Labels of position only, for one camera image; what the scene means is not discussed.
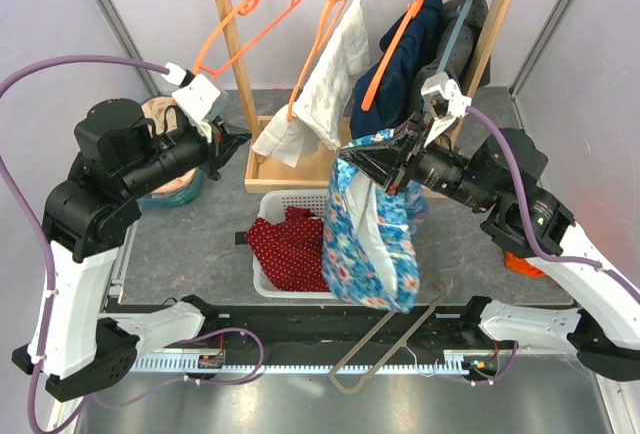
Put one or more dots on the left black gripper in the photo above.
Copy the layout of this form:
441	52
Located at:
226	139

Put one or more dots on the orange hanger with white shirt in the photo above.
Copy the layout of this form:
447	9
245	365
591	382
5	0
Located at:
320	39

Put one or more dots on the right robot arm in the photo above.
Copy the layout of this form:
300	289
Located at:
501	181

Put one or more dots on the red polka dot skirt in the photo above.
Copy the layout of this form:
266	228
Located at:
290	252

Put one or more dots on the blue floral garment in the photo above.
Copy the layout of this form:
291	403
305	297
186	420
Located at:
368	256

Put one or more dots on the orange cloth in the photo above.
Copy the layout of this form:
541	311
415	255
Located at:
521	266

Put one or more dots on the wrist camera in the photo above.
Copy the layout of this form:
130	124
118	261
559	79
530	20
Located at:
445	103
197	97

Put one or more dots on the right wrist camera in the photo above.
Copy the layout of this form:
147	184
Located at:
445	103

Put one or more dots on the teal plastic tray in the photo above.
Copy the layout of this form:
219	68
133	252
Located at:
182	196

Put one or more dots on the white shirt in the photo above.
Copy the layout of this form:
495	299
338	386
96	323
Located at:
314	118

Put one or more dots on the blue grey hanger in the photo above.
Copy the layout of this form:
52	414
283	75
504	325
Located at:
457	29

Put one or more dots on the grey dotted garment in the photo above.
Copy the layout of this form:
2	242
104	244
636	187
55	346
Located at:
415	102

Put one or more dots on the white plastic basket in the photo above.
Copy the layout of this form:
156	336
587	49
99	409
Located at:
272	208

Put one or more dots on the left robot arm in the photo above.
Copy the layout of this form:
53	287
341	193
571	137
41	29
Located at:
86	218

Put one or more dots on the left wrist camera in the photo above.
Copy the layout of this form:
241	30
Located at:
197	97

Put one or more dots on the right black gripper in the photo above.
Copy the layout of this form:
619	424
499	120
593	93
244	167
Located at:
388	156

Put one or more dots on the dark blue denim garment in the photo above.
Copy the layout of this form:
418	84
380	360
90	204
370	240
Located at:
389	105

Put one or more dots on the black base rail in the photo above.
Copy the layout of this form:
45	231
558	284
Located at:
312	335

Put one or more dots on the floral oven mitt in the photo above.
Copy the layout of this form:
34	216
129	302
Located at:
161	110

